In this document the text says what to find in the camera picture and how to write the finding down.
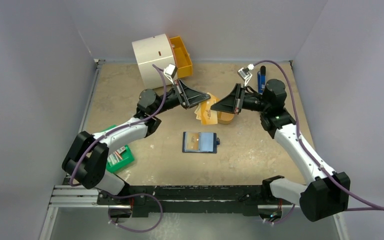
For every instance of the green plastic bin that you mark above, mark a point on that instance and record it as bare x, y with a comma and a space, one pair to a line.
127, 156

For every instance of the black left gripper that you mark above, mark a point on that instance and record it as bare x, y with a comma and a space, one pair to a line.
189, 97

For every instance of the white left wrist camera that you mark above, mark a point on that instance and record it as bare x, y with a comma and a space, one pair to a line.
170, 72

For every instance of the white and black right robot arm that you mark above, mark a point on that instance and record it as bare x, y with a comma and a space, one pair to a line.
323, 193

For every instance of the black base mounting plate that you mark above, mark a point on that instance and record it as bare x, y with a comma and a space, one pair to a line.
247, 200

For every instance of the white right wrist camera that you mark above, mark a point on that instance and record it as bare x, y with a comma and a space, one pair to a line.
245, 74

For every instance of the blue and black stapler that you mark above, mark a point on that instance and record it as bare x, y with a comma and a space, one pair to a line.
261, 79

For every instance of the gold VIP card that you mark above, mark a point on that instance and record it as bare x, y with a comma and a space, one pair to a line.
192, 141
198, 109

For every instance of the white cylindrical drawer cabinet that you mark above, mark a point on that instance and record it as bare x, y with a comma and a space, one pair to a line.
156, 50

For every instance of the aluminium frame rail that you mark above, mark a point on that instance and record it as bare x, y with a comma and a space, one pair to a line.
65, 196

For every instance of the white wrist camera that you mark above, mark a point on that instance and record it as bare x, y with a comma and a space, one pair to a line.
245, 74
170, 72

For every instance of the orange oval tray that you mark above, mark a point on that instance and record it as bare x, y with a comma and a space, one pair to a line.
224, 118

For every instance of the blue leather card holder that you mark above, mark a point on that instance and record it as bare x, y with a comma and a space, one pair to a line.
209, 142

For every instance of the yellow open drawer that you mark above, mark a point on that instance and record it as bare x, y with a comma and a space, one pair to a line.
182, 57

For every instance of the cards in green bin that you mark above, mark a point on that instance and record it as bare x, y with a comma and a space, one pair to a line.
116, 156

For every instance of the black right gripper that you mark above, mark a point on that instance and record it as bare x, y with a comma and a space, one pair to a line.
239, 99

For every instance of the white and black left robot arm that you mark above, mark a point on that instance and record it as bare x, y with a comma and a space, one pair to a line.
86, 160

